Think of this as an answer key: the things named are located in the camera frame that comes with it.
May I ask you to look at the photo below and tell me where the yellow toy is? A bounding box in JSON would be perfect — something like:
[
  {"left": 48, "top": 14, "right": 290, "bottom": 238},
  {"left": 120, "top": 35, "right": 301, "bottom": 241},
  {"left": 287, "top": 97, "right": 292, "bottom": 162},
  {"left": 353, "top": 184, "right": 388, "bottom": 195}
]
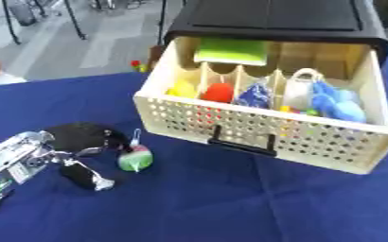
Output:
[{"left": 164, "top": 78, "right": 200, "bottom": 99}]

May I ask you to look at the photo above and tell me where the pale perforated drawer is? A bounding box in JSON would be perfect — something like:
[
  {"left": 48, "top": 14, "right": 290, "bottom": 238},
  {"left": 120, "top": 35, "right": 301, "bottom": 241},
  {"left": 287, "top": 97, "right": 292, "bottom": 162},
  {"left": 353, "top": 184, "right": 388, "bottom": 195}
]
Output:
[{"left": 132, "top": 36, "right": 388, "bottom": 176}]

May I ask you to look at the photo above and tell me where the black thin pole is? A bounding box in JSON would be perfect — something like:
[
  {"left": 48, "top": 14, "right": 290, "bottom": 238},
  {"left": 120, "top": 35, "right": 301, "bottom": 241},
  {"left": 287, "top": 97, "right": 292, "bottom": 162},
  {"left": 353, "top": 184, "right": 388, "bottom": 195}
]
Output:
[{"left": 155, "top": 0, "right": 169, "bottom": 46}]

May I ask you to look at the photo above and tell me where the black cabinet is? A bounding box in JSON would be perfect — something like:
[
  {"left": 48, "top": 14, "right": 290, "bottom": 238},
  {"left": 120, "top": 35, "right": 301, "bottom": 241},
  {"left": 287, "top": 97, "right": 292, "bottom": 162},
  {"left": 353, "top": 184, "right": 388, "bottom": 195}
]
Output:
[{"left": 162, "top": 0, "right": 388, "bottom": 66}]

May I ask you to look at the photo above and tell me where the small red yellow object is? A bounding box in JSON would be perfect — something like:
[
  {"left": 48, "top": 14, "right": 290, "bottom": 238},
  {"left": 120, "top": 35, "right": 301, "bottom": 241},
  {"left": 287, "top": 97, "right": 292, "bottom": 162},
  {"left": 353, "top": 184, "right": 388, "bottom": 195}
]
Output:
[{"left": 129, "top": 60, "right": 148, "bottom": 74}]

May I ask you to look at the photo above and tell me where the green red white plush toy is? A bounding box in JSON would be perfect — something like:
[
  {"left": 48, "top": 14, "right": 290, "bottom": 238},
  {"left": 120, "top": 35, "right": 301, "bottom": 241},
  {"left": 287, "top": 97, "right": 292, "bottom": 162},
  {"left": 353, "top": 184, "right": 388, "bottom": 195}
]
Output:
[{"left": 115, "top": 128, "right": 154, "bottom": 173}]

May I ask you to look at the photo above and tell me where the small multicoloured toy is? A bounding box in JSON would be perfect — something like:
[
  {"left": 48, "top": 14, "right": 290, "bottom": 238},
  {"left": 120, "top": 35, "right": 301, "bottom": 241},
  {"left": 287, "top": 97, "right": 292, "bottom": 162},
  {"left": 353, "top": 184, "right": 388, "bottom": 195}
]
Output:
[{"left": 278, "top": 105, "right": 322, "bottom": 117}]

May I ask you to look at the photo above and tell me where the white small bag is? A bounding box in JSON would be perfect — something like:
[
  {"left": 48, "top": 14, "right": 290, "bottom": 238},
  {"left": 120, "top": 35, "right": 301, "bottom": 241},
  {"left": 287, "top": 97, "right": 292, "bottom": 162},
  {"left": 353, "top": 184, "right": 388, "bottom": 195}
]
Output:
[{"left": 281, "top": 67, "right": 326, "bottom": 112}]

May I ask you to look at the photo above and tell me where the blue plush toy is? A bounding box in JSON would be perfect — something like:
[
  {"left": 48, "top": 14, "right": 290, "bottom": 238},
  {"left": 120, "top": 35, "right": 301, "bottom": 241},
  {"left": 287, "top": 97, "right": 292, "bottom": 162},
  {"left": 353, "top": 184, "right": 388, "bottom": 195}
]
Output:
[{"left": 309, "top": 80, "right": 368, "bottom": 124}]

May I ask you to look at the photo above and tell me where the black tripod leg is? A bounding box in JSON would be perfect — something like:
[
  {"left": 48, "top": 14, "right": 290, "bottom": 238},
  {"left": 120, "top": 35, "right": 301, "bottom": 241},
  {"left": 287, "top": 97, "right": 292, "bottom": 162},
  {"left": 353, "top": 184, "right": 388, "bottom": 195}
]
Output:
[
  {"left": 0, "top": 0, "right": 24, "bottom": 45},
  {"left": 62, "top": 0, "right": 88, "bottom": 41}
]

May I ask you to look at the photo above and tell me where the dark blue patterned toy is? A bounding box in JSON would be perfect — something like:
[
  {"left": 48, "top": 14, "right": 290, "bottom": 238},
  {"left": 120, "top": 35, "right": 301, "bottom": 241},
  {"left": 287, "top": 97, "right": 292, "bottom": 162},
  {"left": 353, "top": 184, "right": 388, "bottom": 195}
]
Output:
[{"left": 232, "top": 82, "right": 273, "bottom": 110}]

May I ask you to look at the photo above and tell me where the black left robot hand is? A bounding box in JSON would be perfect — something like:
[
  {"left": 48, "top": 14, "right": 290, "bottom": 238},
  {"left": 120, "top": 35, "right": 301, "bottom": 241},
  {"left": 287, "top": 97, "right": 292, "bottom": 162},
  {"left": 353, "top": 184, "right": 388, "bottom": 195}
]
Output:
[{"left": 40, "top": 121, "right": 134, "bottom": 192}]

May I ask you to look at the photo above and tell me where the red round toy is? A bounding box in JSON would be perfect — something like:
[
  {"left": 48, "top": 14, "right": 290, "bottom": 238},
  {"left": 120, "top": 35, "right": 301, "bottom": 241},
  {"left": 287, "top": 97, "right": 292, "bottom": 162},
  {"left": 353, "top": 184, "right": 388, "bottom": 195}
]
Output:
[{"left": 199, "top": 82, "right": 236, "bottom": 104}]

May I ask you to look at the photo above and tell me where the green flat pad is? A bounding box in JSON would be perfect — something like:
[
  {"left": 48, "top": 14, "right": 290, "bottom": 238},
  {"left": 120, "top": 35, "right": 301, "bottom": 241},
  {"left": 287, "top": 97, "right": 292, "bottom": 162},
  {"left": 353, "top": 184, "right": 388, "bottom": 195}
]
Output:
[{"left": 192, "top": 37, "right": 271, "bottom": 67}]

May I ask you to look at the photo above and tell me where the black drawer handle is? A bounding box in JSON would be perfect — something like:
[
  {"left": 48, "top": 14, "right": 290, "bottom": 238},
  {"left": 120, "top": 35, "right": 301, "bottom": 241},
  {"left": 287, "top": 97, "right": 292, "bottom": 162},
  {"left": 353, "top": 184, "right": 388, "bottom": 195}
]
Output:
[{"left": 207, "top": 125, "right": 279, "bottom": 158}]

